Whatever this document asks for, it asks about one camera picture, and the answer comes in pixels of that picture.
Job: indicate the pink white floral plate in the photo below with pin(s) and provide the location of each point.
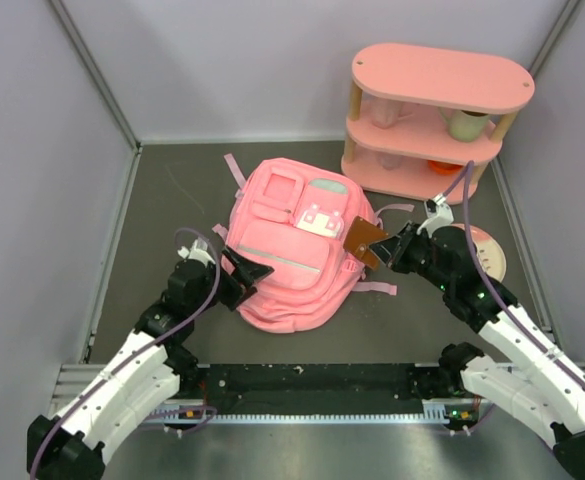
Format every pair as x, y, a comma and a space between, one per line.
489, 254

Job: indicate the brown leather card wallet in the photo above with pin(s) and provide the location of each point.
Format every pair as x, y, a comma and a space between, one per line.
358, 239

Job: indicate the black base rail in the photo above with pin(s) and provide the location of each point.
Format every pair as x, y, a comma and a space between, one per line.
319, 389

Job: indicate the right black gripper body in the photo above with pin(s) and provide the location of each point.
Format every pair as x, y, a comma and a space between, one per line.
417, 257

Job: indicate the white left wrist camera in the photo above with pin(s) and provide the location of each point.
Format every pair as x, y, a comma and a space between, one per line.
198, 251

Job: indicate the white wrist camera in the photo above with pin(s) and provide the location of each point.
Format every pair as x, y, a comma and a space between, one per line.
438, 215
198, 251

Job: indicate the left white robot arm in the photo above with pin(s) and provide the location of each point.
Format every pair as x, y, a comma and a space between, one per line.
149, 368

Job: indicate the orange bowl on shelf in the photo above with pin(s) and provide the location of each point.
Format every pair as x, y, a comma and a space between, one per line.
443, 168

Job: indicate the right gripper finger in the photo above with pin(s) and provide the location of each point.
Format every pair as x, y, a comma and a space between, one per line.
404, 236
386, 249

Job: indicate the clear glass on shelf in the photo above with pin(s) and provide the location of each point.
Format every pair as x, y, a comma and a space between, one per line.
389, 161

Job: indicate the pink three-tier shelf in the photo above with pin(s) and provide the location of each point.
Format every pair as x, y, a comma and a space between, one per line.
424, 79

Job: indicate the green mug on shelf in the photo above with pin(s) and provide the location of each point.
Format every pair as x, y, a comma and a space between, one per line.
464, 125

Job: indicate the pink cup on shelf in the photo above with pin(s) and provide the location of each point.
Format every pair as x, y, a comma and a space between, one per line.
385, 112

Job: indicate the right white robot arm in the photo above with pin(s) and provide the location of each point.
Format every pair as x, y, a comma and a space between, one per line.
549, 395

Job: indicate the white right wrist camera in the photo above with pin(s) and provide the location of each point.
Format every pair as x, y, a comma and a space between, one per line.
438, 215

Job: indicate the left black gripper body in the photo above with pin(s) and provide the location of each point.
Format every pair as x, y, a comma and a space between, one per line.
211, 280

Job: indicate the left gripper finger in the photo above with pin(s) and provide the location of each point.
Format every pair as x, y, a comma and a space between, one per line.
234, 292
244, 271

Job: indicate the grey slotted cable duct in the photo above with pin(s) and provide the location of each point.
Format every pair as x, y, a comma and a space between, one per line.
432, 413

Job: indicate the pink student backpack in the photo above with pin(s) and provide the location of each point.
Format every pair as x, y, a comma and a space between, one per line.
294, 217

